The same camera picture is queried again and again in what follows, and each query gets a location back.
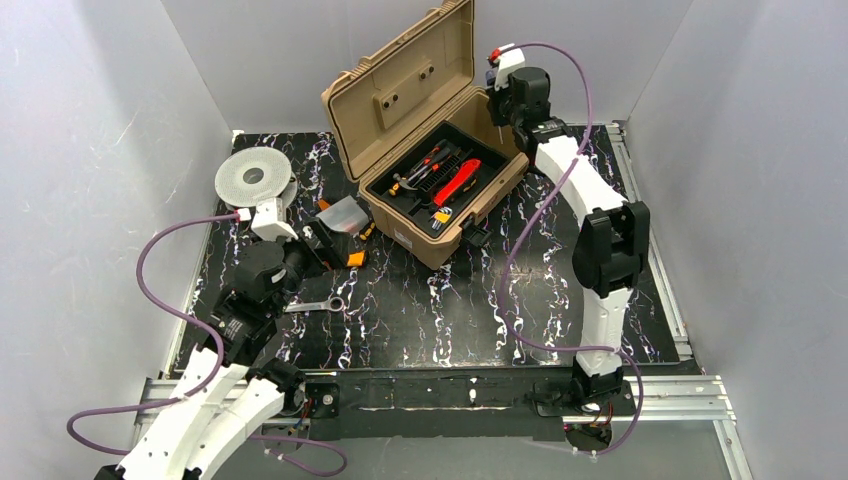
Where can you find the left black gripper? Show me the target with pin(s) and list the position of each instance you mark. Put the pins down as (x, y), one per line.
(325, 245)

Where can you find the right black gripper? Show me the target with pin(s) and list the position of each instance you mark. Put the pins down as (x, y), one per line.
(500, 108)

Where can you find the orange utility knife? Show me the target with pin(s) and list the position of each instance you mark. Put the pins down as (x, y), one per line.
(356, 259)

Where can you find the red black utility knife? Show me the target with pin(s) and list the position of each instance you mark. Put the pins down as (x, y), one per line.
(461, 180)

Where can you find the red needle nose pliers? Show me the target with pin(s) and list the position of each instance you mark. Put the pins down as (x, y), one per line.
(440, 151)

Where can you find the small black hammer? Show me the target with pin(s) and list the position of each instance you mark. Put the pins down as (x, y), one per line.
(409, 181)

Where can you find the yellow hex key set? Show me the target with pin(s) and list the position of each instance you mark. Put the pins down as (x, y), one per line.
(441, 217)

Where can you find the tan plastic tool box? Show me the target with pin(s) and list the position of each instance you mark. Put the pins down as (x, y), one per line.
(395, 98)

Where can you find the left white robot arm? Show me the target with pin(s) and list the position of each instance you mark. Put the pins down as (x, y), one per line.
(222, 398)

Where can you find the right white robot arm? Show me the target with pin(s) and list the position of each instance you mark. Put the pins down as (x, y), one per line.
(613, 241)

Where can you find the black tool box tray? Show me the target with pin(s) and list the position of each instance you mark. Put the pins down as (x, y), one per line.
(416, 204)

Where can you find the black yellow screwdriver by box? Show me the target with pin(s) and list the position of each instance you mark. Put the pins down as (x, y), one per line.
(367, 231)

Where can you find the clear plastic parts box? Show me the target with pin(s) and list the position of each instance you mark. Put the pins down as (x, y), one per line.
(344, 216)

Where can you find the silver combination wrench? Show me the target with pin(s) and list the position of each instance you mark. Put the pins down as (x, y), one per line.
(333, 304)

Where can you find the white perforated round disc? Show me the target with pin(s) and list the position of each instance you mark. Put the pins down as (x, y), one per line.
(254, 175)

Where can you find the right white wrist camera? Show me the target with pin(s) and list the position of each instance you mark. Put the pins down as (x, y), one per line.
(503, 61)

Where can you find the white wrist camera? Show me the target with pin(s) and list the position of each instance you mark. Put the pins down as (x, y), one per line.
(503, 61)
(268, 220)

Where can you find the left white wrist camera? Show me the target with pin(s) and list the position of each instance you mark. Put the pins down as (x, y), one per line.
(268, 220)

